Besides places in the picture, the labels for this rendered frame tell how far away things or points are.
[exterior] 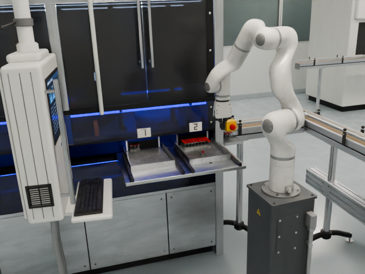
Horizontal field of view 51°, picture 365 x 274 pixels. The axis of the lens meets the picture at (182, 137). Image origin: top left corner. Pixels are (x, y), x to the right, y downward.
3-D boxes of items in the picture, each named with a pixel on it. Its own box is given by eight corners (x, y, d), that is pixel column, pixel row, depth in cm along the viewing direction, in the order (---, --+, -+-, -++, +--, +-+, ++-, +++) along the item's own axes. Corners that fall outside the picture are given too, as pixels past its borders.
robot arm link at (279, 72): (268, 135, 185) (290, 128, 194) (288, 136, 175) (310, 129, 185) (258, 29, 176) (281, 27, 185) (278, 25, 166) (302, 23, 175)
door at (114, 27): (69, 109, 224) (55, 4, 206) (147, 101, 236) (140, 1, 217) (69, 109, 224) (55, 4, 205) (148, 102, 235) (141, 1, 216)
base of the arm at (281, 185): (308, 194, 188) (310, 159, 182) (275, 201, 182) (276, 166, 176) (285, 179, 205) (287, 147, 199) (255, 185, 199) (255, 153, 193)
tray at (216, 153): (174, 146, 254) (174, 141, 253) (211, 141, 261) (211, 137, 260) (189, 165, 223) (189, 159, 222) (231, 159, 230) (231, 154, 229)
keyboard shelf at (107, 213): (64, 186, 225) (63, 182, 224) (112, 181, 230) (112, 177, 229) (54, 226, 183) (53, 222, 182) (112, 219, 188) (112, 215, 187)
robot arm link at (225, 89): (220, 97, 207) (233, 94, 212) (220, 72, 203) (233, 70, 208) (211, 94, 214) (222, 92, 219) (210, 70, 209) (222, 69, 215)
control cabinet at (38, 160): (41, 182, 227) (18, 47, 202) (74, 178, 230) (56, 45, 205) (23, 226, 180) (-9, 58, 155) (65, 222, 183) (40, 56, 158)
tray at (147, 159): (123, 151, 248) (123, 147, 247) (162, 147, 254) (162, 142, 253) (131, 172, 217) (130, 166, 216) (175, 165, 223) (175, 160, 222)
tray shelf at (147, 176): (116, 155, 247) (115, 153, 247) (217, 142, 264) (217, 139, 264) (125, 186, 204) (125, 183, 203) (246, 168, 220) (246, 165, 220)
